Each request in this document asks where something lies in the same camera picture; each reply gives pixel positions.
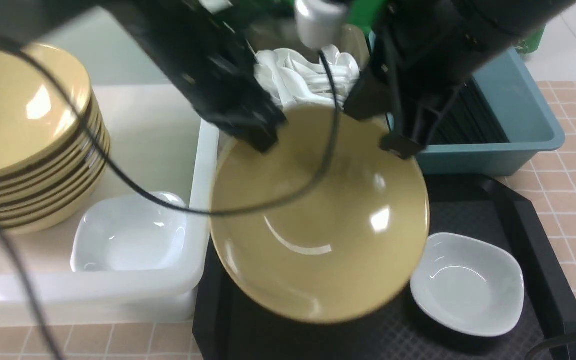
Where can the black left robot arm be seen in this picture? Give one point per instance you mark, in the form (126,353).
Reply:
(24,21)

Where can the black serving tray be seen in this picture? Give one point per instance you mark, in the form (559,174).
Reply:
(229,326)

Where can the stack of yellow bowls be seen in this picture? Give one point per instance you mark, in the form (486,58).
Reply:
(48,170)

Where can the pile of black chopsticks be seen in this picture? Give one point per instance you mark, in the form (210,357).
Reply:
(471,121)

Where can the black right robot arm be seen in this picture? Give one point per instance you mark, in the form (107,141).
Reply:
(425,50)

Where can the pile of white spoons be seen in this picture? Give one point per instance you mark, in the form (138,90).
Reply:
(291,79)

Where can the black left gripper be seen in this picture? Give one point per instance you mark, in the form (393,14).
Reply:
(212,66)

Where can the yellow noodle bowl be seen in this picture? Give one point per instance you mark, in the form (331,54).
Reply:
(344,250)

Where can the white square dish in tub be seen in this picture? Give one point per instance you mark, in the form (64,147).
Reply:
(128,233)

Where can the large white plastic tub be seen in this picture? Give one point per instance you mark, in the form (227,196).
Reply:
(163,145)

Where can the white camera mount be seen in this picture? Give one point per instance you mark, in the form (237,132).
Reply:
(319,23)

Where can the olive plastic spoon bin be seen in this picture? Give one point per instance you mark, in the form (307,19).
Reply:
(272,35)

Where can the blue plastic chopstick bin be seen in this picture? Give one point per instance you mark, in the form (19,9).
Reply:
(524,115)

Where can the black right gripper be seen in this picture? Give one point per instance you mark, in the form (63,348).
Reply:
(417,100)

